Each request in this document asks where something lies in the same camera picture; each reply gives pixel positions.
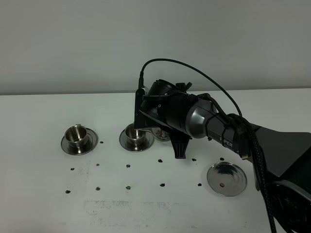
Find stainless steel teapot saucer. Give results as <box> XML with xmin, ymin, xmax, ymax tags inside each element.
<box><xmin>207</xmin><ymin>161</ymin><xmax>247</xmax><ymax>197</ymax></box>

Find right stainless steel teacup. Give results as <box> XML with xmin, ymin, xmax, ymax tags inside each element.
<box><xmin>125</xmin><ymin>123</ymin><xmax>147</xmax><ymax>151</ymax></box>

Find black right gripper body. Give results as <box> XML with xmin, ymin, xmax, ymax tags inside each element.
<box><xmin>134</xmin><ymin>88</ymin><xmax>190</xmax><ymax>146</ymax></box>

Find right stainless steel saucer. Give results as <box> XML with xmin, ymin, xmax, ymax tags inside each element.
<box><xmin>119</xmin><ymin>129</ymin><xmax>155</xmax><ymax>152</ymax></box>

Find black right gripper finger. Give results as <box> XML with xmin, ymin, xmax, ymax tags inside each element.
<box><xmin>172</xmin><ymin>141</ymin><xmax>189</xmax><ymax>159</ymax></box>

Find left stainless steel teacup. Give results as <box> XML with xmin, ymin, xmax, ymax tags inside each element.
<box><xmin>63</xmin><ymin>124</ymin><xmax>88</xmax><ymax>154</ymax></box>

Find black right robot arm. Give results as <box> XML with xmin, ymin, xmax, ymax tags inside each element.
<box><xmin>134</xmin><ymin>78</ymin><xmax>311</xmax><ymax>233</ymax></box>

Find left stainless steel saucer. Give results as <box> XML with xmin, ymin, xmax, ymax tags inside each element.
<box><xmin>61</xmin><ymin>128</ymin><xmax>98</xmax><ymax>155</ymax></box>

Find stainless steel teacup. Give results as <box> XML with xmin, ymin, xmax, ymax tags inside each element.
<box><xmin>63</xmin><ymin>124</ymin><xmax>88</xmax><ymax>154</ymax></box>
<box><xmin>125</xmin><ymin>123</ymin><xmax>147</xmax><ymax>151</ymax></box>

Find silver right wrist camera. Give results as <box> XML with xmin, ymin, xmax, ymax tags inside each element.
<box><xmin>142</xmin><ymin>86</ymin><xmax>149</xmax><ymax>95</ymax></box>

